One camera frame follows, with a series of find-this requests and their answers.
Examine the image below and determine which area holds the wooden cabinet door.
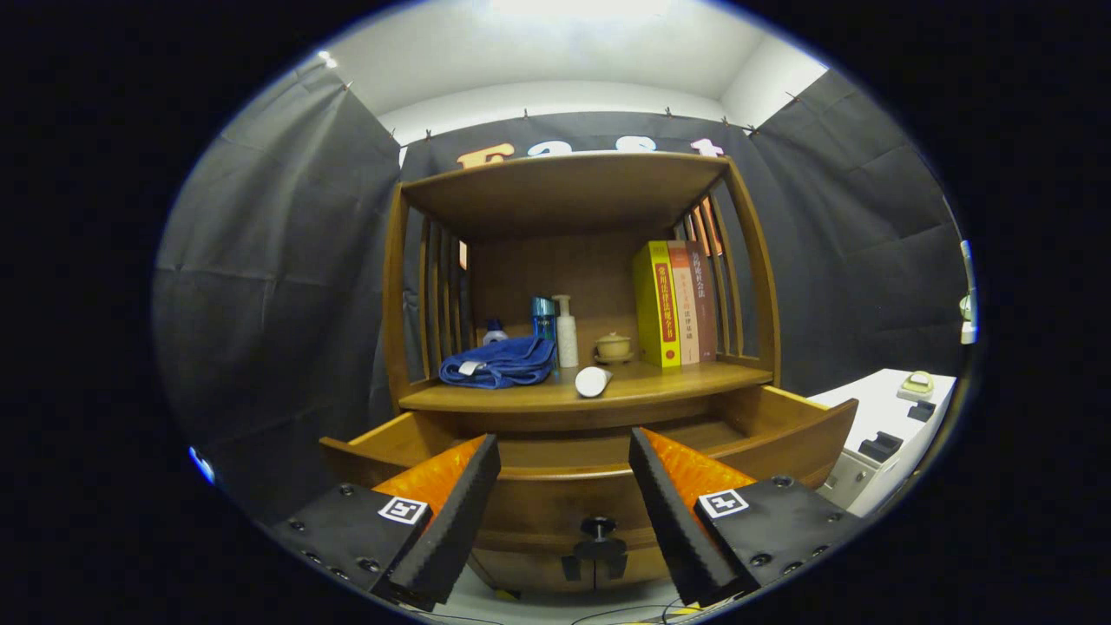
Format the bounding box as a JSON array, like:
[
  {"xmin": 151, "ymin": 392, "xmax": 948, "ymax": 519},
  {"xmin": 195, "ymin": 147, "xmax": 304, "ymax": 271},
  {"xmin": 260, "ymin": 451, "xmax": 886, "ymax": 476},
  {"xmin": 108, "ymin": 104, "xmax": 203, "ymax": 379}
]
[
  {"xmin": 473, "ymin": 549, "xmax": 598, "ymax": 593},
  {"xmin": 597, "ymin": 547, "xmax": 676, "ymax": 591}
]

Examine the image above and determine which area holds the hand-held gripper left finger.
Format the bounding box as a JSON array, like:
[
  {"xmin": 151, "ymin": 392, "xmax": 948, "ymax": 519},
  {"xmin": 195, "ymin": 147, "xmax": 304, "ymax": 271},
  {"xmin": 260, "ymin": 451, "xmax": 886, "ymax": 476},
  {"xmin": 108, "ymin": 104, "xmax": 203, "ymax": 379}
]
[{"xmin": 276, "ymin": 434, "xmax": 502, "ymax": 613}]

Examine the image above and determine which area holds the wooden drawer with black knob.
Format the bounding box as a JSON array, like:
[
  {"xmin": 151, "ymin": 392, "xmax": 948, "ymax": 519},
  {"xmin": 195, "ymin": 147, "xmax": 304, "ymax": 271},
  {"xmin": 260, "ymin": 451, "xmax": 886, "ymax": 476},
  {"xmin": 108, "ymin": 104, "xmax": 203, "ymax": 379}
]
[{"xmin": 319, "ymin": 385, "xmax": 860, "ymax": 558}]

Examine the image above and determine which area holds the white pump bottle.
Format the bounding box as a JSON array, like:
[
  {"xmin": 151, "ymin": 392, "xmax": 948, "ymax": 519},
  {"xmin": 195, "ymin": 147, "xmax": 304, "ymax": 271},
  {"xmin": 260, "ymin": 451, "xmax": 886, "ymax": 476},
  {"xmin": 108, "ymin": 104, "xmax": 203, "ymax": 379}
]
[{"xmin": 553, "ymin": 294, "xmax": 580, "ymax": 369}]

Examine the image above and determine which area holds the brown book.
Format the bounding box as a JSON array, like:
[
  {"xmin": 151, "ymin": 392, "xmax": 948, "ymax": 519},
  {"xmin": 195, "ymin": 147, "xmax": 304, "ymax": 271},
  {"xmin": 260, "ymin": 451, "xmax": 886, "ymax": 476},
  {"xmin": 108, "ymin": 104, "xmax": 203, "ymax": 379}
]
[{"xmin": 686, "ymin": 240, "xmax": 718, "ymax": 363}]

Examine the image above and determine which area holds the white side table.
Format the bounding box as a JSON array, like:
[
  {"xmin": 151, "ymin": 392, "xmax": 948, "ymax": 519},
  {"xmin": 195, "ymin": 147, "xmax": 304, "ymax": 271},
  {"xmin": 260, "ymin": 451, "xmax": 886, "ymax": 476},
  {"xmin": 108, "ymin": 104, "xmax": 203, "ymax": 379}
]
[{"xmin": 807, "ymin": 369, "xmax": 957, "ymax": 517}]

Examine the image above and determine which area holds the blue folded towel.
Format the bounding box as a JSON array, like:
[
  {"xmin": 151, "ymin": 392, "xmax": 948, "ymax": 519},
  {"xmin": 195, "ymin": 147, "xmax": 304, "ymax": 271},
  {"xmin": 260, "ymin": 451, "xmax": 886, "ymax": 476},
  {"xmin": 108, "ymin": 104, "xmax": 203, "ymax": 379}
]
[{"xmin": 438, "ymin": 337, "xmax": 557, "ymax": 389}]

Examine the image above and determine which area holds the wooden cabinet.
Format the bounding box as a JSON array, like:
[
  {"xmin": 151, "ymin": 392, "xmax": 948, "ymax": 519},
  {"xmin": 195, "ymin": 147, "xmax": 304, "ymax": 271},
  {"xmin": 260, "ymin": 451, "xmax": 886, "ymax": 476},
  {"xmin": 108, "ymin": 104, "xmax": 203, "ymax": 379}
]
[{"xmin": 319, "ymin": 152, "xmax": 860, "ymax": 595}]

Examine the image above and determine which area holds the orange and white book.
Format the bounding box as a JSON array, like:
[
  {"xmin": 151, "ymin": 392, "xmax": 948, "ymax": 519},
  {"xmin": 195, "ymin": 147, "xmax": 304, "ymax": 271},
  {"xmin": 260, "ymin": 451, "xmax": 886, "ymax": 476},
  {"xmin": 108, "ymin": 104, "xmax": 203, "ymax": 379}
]
[{"xmin": 667, "ymin": 241, "xmax": 700, "ymax": 365}]

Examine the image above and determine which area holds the white device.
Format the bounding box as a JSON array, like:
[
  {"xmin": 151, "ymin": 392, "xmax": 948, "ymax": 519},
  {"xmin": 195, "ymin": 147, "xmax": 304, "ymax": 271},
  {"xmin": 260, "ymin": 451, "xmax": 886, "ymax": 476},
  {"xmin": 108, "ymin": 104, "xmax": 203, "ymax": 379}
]
[{"xmin": 957, "ymin": 240, "xmax": 980, "ymax": 345}]

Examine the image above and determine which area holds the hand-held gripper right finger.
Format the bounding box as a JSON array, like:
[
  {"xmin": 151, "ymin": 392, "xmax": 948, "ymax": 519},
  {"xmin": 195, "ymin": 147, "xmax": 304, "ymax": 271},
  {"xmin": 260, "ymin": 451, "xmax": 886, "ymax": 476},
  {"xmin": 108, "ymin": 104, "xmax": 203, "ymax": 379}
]
[{"xmin": 629, "ymin": 428, "xmax": 869, "ymax": 607}]

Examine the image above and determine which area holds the yellow book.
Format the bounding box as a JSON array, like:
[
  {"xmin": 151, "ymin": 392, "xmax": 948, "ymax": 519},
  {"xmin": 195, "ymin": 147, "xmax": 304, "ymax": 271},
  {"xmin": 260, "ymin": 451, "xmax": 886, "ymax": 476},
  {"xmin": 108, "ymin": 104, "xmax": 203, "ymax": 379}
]
[{"xmin": 633, "ymin": 240, "xmax": 682, "ymax": 369}]

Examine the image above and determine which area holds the wooden countertop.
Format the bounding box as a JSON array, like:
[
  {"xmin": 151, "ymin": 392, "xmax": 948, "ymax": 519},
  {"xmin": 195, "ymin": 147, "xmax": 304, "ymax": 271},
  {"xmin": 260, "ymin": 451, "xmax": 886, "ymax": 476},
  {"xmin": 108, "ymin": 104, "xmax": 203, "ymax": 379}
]
[{"xmin": 399, "ymin": 359, "xmax": 773, "ymax": 414}]

